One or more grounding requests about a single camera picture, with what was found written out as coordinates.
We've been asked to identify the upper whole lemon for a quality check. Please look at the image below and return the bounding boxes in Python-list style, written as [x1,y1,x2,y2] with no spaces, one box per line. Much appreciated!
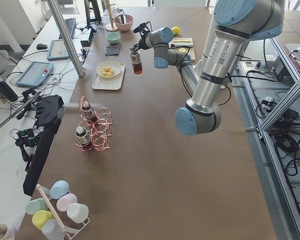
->
[171,26,180,35]

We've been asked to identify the tea bottle in rack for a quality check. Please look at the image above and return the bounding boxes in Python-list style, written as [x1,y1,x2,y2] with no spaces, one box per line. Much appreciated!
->
[82,100,98,123]
[75,126,93,152]

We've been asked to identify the copper wire bottle rack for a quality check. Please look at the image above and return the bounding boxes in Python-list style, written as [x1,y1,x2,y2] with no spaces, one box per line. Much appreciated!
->
[74,96,114,153]

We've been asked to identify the blue cup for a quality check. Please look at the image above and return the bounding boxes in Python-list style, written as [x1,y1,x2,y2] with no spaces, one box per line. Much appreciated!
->
[50,180,70,199]

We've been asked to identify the white serving tray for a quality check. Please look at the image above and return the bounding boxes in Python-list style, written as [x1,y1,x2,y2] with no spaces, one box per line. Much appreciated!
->
[92,62,126,91]

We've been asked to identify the pink bowl with utensils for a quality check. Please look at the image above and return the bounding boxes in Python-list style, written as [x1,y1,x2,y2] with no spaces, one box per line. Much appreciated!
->
[114,13,134,32]

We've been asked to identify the white cup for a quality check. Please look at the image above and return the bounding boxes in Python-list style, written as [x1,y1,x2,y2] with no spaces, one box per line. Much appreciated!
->
[66,203,89,223]

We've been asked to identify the half lemon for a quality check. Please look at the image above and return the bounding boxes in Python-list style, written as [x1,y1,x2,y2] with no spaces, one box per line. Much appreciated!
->
[179,47,187,53]

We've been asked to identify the tea bottle in rack right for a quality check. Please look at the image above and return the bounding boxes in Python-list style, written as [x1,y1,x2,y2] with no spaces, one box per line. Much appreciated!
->
[82,100,98,123]

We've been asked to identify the black water bottle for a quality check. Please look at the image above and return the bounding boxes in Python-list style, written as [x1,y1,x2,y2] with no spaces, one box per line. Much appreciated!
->
[0,77,19,102]

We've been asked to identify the far blue teach pendant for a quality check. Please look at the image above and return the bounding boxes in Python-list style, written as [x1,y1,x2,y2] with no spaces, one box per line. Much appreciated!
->
[46,39,70,61]

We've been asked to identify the green cup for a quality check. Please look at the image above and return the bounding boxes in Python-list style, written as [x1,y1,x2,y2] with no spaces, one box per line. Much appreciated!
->
[25,198,49,216]

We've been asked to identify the near blue teach pendant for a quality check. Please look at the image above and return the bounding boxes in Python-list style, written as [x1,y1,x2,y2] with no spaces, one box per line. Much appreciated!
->
[15,61,54,88]

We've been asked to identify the aluminium frame post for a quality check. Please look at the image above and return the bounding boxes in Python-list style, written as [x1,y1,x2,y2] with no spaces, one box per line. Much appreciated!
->
[47,0,85,78]

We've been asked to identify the steel cylindrical muddler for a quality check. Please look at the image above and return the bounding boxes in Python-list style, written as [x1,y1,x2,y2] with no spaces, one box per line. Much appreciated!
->
[170,43,194,48]

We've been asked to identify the white wire cup rack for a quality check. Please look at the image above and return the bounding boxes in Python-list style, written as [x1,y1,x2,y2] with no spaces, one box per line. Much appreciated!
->
[61,217,91,240]

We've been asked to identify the wooden rack rod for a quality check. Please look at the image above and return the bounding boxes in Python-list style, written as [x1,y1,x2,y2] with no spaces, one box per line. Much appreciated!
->
[36,184,67,233]

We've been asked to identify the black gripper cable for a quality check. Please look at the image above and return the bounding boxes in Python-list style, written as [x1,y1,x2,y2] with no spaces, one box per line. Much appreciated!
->
[132,21,153,34]

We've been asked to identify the blue teach pendant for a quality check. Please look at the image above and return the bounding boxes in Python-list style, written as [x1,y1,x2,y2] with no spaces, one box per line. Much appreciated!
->
[15,61,54,88]
[46,39,70,61]

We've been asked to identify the black computer mouse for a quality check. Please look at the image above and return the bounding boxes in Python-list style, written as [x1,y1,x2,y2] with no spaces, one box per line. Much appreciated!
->
[36,43,48,50]

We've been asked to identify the green ceramic bowl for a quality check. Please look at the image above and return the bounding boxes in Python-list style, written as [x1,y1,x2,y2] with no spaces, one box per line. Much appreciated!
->
[106,32,121,44]

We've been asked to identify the yellow plastic knife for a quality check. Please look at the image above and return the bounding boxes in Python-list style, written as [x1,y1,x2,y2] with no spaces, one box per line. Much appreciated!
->
[172,39,192,43]

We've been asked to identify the wooden cutting board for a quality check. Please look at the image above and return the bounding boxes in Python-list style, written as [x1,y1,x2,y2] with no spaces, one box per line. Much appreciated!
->
[169,37,196,62]

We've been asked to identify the braided ring bread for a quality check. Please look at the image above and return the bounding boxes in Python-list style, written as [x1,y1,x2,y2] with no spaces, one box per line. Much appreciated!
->
[100,66,115,78]

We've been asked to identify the pink cup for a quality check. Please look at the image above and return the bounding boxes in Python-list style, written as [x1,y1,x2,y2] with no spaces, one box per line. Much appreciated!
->
[56,193,78,212]

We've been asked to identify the grey cup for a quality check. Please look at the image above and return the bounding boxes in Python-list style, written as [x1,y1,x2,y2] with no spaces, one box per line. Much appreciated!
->
[41,219,66,240]

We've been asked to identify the oolong tea bottle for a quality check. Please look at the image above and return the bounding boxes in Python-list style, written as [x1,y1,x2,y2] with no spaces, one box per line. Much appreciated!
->
[130,51,143,75]

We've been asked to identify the tea bottle in rack middle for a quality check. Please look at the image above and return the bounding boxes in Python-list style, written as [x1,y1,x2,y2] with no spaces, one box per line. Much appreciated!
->
[75,126,93,152]

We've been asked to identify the yellow cup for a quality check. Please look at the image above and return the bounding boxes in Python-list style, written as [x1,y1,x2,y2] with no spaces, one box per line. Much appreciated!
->
[31,210,55,231]

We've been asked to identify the white round plate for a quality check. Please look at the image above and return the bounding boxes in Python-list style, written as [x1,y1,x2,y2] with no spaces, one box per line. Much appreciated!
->
[96,60,121,79]

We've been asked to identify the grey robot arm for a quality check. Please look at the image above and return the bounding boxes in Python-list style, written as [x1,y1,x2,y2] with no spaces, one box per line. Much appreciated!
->
[130,0,285,136]

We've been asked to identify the grey folded cloth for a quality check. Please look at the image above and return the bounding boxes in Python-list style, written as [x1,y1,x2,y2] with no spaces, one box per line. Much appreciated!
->
[105,45,120,56]

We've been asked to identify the wooden mug tree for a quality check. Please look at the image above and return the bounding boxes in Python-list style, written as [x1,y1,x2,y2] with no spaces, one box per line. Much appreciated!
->
[101,0,119,32]

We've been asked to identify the black keyboard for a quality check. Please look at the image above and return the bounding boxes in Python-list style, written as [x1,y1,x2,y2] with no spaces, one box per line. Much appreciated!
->
[64,18,76,39]

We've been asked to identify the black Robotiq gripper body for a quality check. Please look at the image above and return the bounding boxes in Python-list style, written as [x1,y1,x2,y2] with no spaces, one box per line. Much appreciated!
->
[133,38,150,51]

